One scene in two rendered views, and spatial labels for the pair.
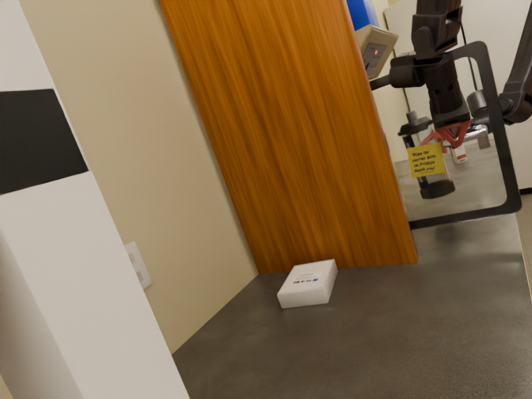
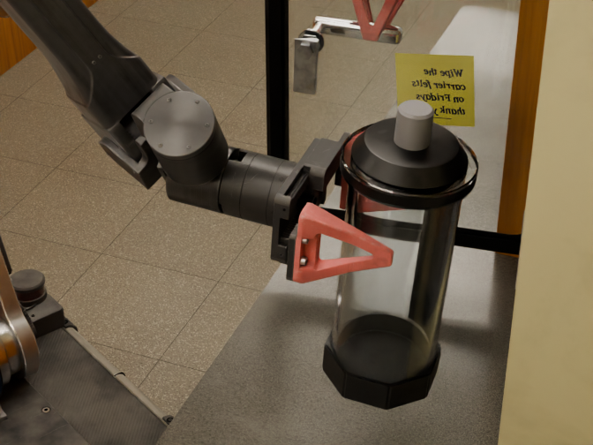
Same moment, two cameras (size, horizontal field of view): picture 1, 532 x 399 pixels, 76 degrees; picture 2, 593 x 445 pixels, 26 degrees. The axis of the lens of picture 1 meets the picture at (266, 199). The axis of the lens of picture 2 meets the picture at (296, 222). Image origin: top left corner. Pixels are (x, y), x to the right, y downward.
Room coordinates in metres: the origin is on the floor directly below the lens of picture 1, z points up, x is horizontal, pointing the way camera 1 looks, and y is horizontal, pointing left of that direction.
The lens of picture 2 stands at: (1.87, -0.81, 1.74)
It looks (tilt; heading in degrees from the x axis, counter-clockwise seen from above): 33 degrees down; 166
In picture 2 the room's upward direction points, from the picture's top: straight up
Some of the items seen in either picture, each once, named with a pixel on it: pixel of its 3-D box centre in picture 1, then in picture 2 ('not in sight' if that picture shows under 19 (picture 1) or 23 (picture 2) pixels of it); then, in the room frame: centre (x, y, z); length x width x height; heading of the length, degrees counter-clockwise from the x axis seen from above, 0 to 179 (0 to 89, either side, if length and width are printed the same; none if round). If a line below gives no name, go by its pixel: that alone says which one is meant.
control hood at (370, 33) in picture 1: (370, 56); not in sight; (0.99, -0.41, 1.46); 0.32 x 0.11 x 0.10; 144
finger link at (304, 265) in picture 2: not in sight; (341, 234); (1.05, -0.56, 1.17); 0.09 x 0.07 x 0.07; 56
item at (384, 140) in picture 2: not in sight; (411, 144); (1.05, -0.51, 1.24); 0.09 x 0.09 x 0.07
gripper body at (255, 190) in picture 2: not in sight; (273, 192); (0.98, -0.60, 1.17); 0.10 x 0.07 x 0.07; 146
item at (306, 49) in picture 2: not in sight; (306, 64); (0.77, -0.52, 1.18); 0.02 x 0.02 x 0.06; 60
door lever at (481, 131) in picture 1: (465, 137); not in sight; (0.75, -0.47, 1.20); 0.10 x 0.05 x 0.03; 60
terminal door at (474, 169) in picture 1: (430, 147); (418, 64); (0.82, -0.42, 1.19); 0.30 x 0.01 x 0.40; 60
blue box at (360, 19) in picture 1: (351, 19); not in sight; (0.92, -0.36, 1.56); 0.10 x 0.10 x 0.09; 54
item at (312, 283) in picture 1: (309, 282); not in sight; (0.83, -0.03, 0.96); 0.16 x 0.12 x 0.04; 156
